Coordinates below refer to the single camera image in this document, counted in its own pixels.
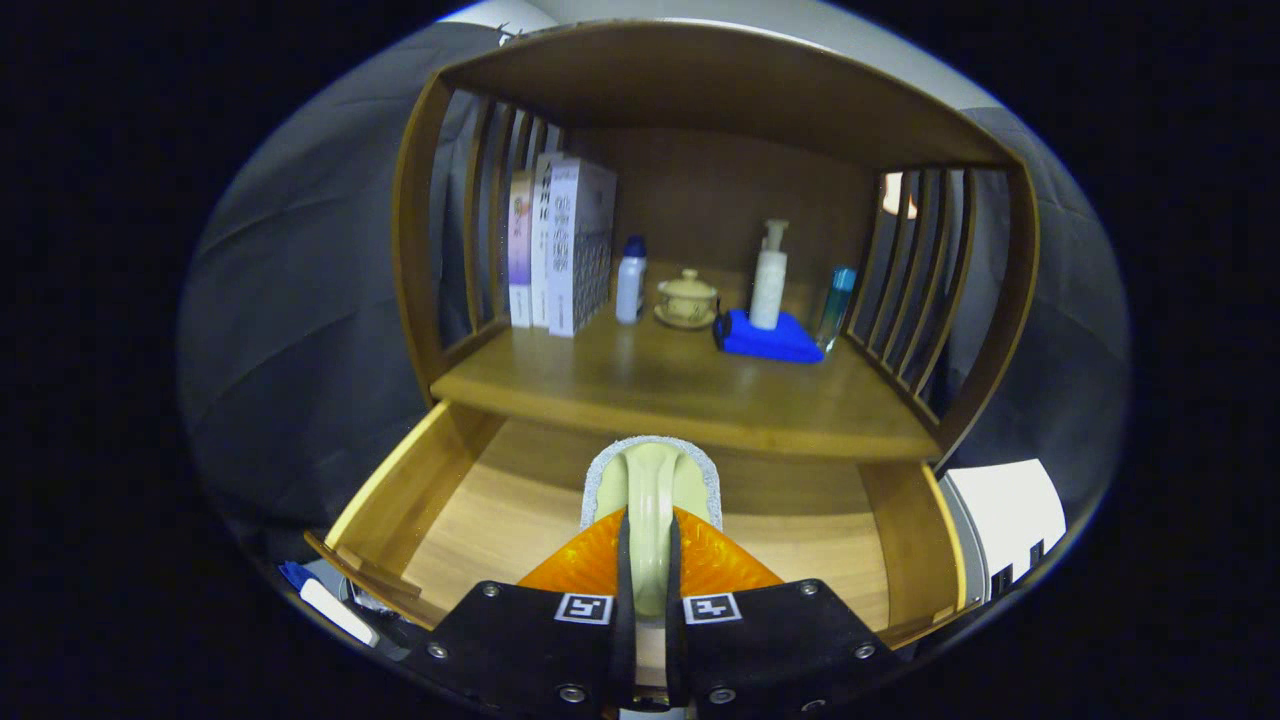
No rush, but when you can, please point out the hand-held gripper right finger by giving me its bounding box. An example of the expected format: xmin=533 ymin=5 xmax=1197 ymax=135
xmin=665 ymin=507 xmax=906 ymax=719

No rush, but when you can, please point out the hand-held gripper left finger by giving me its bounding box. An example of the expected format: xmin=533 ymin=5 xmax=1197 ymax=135
xmin=405 ymin=507 xmax=633 ymax=719

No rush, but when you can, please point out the wooden drawer with black knob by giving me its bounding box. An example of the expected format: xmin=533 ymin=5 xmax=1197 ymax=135
xmin=305 ymin=400 xmax=976 ymax=691

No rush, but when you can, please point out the cream handled scrub brush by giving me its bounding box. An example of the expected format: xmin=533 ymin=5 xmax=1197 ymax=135
xmin=580 ymin=435 xmax=724 ymax=621

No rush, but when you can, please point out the wooden countertop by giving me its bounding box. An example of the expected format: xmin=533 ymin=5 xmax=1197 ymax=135
xmin=430 ymin=262 xmax=943 ymax=463

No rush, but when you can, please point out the wooden cabinet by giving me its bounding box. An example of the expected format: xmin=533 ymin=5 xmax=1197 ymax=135
xmin=392 ymin=20 xmax=1041 ymax=471

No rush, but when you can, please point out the white blue tool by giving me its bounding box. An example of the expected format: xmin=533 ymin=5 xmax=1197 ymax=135
xmin=280 ymin=560 xmax=381 ymax=647

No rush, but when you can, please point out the white grey printer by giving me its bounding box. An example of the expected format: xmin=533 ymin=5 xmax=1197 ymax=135
xmin=940 ymin=458 xmax=1068 ymax=606

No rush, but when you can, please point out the blue cloth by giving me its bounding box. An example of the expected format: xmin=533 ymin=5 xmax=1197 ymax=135
xmin=713 ymin=308 xmax=826 ymax=364

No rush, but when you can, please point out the teal slim bottle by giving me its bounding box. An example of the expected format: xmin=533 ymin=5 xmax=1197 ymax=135
xmin=817 ymin=266 xmax=858 ymax=353

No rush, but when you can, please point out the yellow lidded tea cup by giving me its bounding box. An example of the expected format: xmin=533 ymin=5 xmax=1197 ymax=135
xmin=654 ymin=268 xmax=719 ymax=330

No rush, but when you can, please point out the white pump bottle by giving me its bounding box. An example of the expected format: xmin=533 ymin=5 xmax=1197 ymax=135
xmin=749 ymin=220 xmax=790 ymax=331

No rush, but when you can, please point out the white bottle with blue cap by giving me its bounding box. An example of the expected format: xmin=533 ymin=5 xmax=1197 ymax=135
xmin=615 ymin=236 xmax=648 ymax=325

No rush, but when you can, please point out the purple book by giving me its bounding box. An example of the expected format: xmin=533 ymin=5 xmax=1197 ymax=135
xmin=508 ymin=170 xmax=536 ymax=329

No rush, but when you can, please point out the white patterned book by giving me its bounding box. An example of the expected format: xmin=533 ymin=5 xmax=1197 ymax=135
xmin=547 ymin=157 xmax=618 ymax=338

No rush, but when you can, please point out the black backdrop cloth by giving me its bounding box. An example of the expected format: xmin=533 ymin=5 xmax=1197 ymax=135
xmin=178 ymin=22 xmax=1131 ymax=561

